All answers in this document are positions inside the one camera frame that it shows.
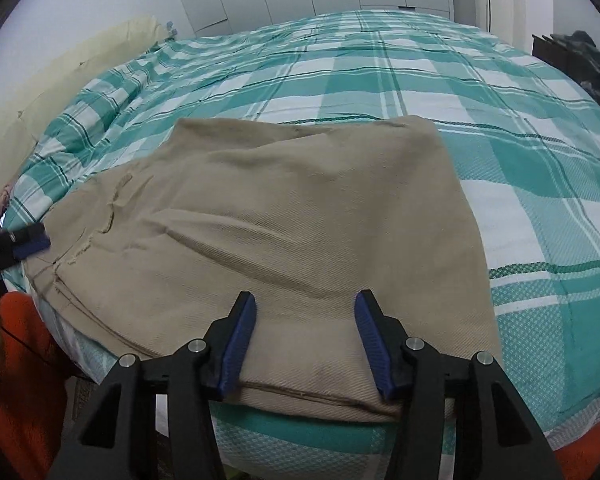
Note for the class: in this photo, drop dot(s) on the pink cloth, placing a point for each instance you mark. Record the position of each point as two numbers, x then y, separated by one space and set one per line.
5 200

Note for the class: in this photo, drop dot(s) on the dark wooden dresser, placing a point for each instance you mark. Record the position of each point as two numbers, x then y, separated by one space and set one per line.
547 50

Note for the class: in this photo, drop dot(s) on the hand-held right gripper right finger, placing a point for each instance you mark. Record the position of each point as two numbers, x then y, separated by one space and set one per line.
372 350

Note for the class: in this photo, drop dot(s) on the small light blue item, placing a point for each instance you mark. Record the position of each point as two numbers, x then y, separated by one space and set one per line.
170 29

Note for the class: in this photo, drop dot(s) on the beige pants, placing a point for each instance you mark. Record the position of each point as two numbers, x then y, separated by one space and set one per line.
280 220

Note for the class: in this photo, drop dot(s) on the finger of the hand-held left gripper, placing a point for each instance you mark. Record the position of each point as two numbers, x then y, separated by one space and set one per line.
32 245

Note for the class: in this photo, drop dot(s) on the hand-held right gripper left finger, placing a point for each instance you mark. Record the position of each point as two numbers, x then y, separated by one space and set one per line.
240 350

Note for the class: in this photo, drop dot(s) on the pile of clothes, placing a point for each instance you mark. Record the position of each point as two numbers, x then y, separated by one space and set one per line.
595 65

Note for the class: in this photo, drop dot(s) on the bed with green checked duvet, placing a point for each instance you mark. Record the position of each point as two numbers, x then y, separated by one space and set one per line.
530 185

